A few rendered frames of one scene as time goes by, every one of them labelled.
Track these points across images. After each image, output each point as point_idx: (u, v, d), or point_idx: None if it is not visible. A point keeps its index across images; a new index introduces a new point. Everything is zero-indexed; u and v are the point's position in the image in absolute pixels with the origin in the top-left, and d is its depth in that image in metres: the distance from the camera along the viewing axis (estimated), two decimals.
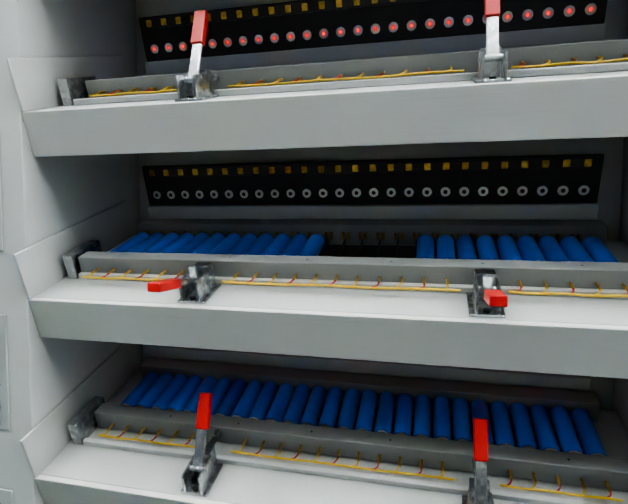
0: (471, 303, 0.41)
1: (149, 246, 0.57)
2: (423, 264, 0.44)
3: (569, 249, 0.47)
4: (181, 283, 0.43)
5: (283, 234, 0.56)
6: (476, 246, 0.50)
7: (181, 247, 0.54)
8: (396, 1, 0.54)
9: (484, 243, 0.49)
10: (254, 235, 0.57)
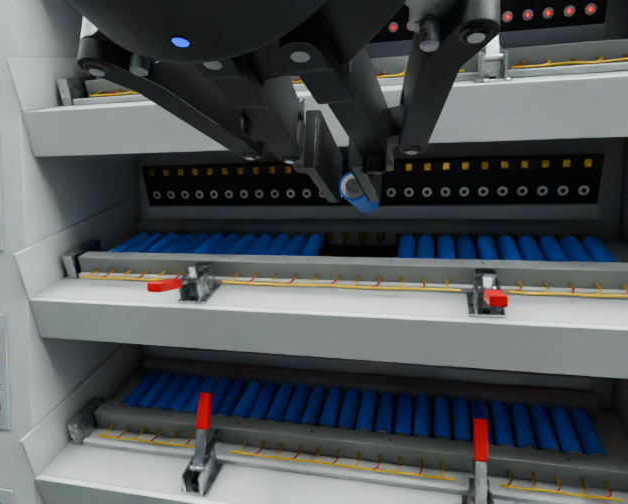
0: (471, 303, 0.41)
1: (149, 246, 0.57)
2: (423, 264, 0.44)
3: (569, 249, 0.47)
4: (181, 283, 0.43)
5: (283, 235, 0.56)
6: (476, 246, 0.50)
7: (181, 247, 0.54)
8: None
9: (484, 243, 0.49)
10: (254, 235, 0.57)
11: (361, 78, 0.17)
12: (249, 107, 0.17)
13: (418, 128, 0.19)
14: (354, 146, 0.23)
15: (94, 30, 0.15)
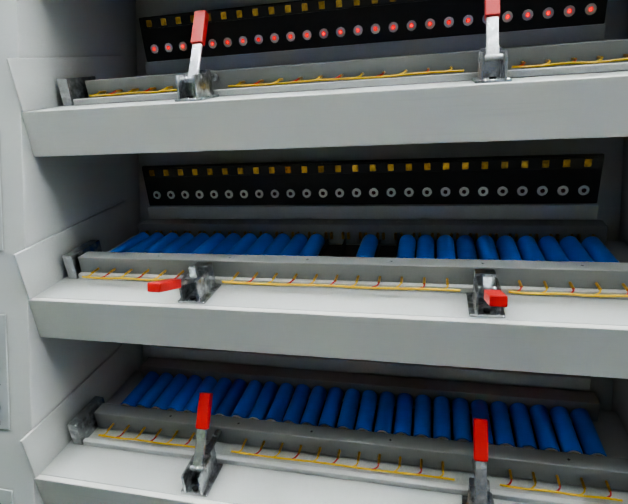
0: (471, 303, 0.41)
1: (149, 246, 0.57)
2: (423, 264, 0.44)
3: (569, 249, 0.47)
4: (181, 283, 0.43)
5: (283, 235, 0.56)
6: (476, 246, 0.50)
7: (181, 247, 0.54)
8: (396, 1, 0.54)
9: (484, 243, 0.49)
10: (254, 235, 0.57)
11: None
12: None
13: None
14: None
15: None
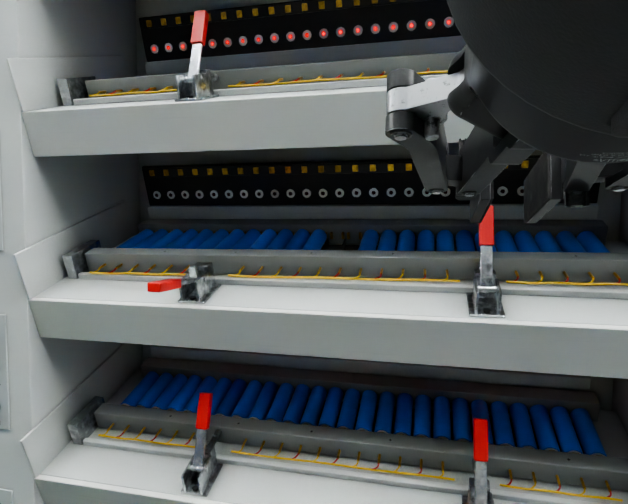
0: (471, 303, 0.41)
1: (154, 242, 0.58)
2: (423, 256, 0.46)
3: (564, 243, 0.48)
4: (181, 283, 0.43)
5: (286, 230, 0.57)
6: (475, 241, 0.52)
7: (186, 243, 0.56)
8: (396, 1, 0.54)
9: None
10: (258, 231, 0.58)
11: (483, 130, 0.22)
12: None
13: None
14: None
15: None
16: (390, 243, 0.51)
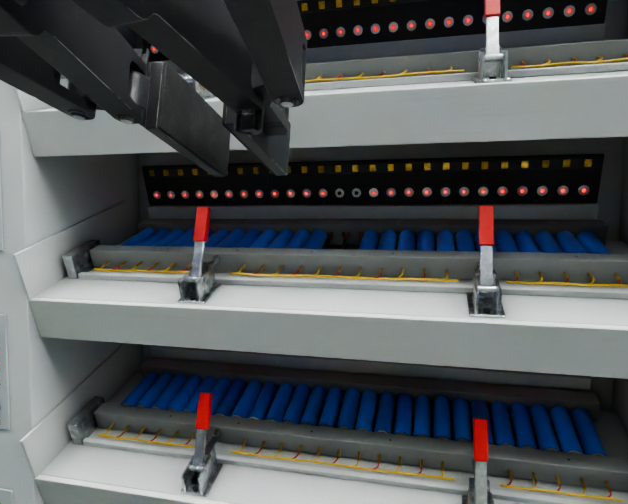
0: (471, 303, 0.41)
1: (156, 241, 0.59)
2: (423, 256, 0.46)
3: (565, 243, 0.48)
4: (204, 243, 0.47)
5: (286, 230, 0.57)
6: (475, 241, 0.52)
7: (187, 242, 0.56)
8: (396, 1, 0.54)
9: None
10: (258, 231, 0.59)
11: None
12: None
13: None
14: (158, 82, 0.20)
15: None
16: (390, 243, 0.51)
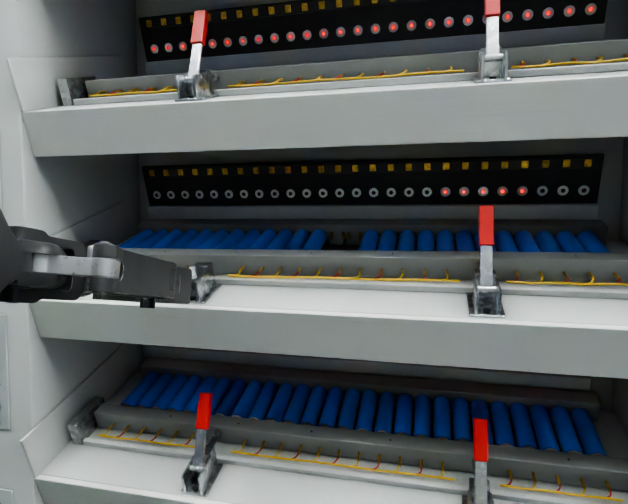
0: (471, 303, 0.41)
1: (154, 242, 0.58)
2: (423, 256, 0.46)
3: (564, 243, 0.48)
4: None
5: (286, 230, 0.57)
6: (475, 241, 0.52)
7: (186, 243, 0.56)
8: (396, 1, 0.54)
9: None
10: (258, 231, 0.58)
11: None
12: (73, 242, 0.28)
13: None
14: None
15: (89, 259, 0.24)
16: (390, 243, 0.51)
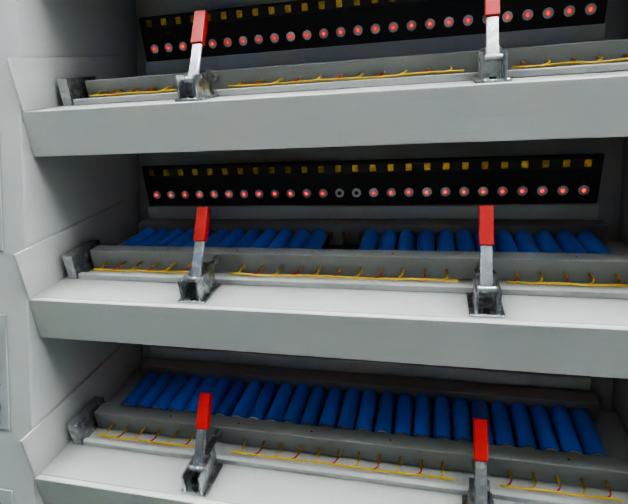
0: (471, 303, 0.41)
1: (156, 241, 0.59)
2: (423, 256, 0.46)
3: (565, 243, 0.48)
4: (204, 243, 0.47)
5: (286, 230, 0.57)
6: (475, 241, 0.52)
7: (187, 242, 0.56)
8: (396, 1, 0.54)
9: None
10: (258, 231, 0.59)
11: None
12: None
13: None
14: None
15: None
16: (390, 243, 0.51)
